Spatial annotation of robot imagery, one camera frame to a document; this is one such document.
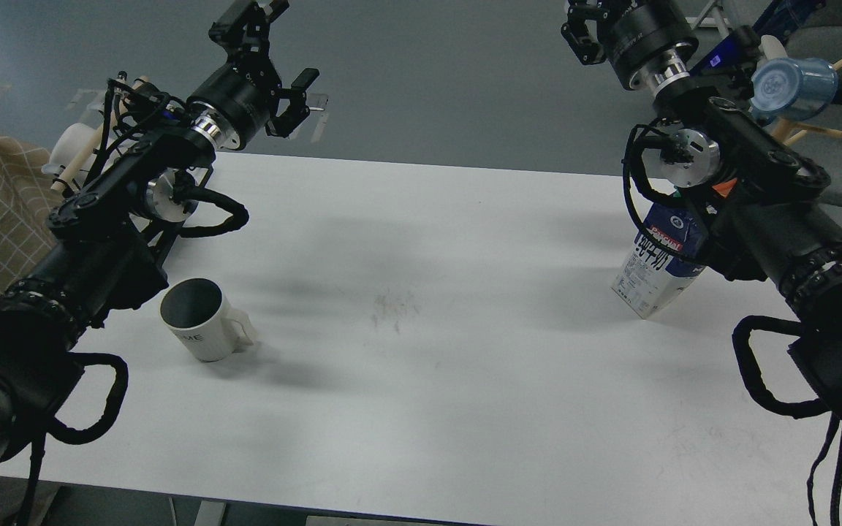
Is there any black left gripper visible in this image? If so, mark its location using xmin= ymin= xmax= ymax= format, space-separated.
xmin=187 ymin=1 xmax=320 ymax=150

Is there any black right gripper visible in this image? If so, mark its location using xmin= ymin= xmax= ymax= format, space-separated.
xmin=561 ymin=1 xmax=699 ymax=91

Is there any blue white milk carton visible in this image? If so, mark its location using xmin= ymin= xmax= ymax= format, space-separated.
xmin=611 ymin=204 xmax=706 ymax=319

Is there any white ribbed mug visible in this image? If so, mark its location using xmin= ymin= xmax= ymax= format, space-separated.
xmin=159 ymin=278 xmax=258 ymax=362

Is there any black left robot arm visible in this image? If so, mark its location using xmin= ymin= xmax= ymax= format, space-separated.
xmin=0 ymin=1 xmax=318 ymax=498

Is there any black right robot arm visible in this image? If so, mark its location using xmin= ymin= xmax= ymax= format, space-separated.
xmin=561 ymin=1 xmax=842 ymax=525

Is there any orange plastic cup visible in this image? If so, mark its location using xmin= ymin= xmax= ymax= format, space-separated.
xmin=712 ymin=178 xmax=738 ymax=199

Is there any blue plastic cup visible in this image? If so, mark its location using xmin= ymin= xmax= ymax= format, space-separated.
xmin=749 ymin=58 xmax=839 ymax=122

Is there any wooden cup tree stand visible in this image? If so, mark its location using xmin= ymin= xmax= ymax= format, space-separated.
xmin=751 ymin=37 xmax=842 ymax=146

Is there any white mug on rack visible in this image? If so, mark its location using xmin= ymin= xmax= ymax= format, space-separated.
xmin=41 ymin=123 xmax=103 ymax=186

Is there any black wire cup rack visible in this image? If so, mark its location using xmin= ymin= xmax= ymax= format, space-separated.
xmin=90 ymin=71 xmax=213 ymax=259

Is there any blue folding frame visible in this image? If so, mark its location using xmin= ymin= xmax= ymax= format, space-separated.
xmin=687 ymin=1 xmax=827 ymax=76

